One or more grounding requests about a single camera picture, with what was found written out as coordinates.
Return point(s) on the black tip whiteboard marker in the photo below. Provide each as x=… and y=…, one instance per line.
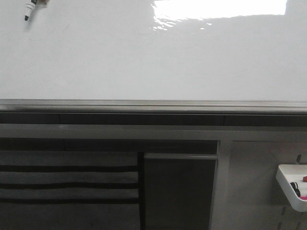
x=29, y=8

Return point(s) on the large white whiteboard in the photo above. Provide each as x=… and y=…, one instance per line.
x=154, y=56

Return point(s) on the grey striped fabric panel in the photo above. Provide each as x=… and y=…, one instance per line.
x=57, y=190

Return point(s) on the white plastic marker tray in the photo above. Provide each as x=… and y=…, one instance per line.
x=288, y=173

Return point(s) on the black cap marker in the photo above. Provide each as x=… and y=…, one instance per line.
x=295, y=188

